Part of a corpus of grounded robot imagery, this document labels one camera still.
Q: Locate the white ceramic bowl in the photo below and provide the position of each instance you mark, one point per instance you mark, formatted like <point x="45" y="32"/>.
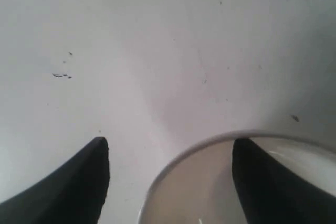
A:
<point x="198" y="186"/>

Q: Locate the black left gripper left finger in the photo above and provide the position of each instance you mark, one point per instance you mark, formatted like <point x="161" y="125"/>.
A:
<point x="73" y="193"/>

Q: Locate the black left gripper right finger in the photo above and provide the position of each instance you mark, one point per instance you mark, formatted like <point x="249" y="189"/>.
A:
<point x="271" y="193"/>

